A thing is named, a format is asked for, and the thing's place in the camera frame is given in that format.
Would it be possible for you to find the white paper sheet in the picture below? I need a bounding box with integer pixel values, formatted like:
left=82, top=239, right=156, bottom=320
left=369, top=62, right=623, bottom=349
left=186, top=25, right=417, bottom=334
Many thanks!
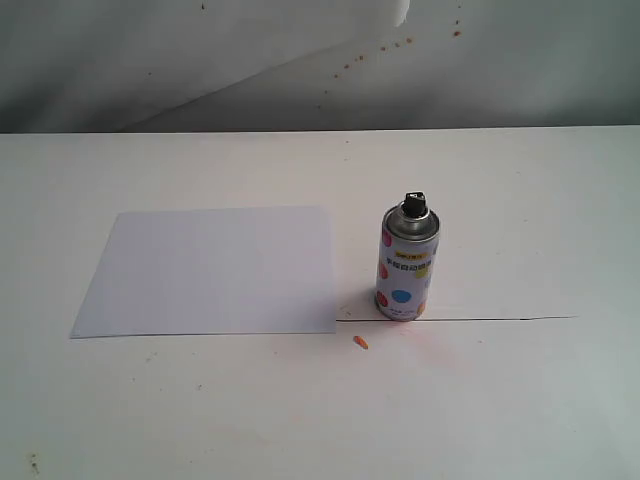
left=71, top=206, right=336, bottom=339

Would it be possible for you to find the white dotted spray paint can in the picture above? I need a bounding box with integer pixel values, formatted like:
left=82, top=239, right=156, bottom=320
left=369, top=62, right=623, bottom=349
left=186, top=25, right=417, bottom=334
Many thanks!
left=375, top=192, right=440, bottom=321

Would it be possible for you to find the small orange scrap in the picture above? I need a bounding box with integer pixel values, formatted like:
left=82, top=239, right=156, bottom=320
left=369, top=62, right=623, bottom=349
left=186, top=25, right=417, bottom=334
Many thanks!
left=353, top=336, right=369, bottom=350

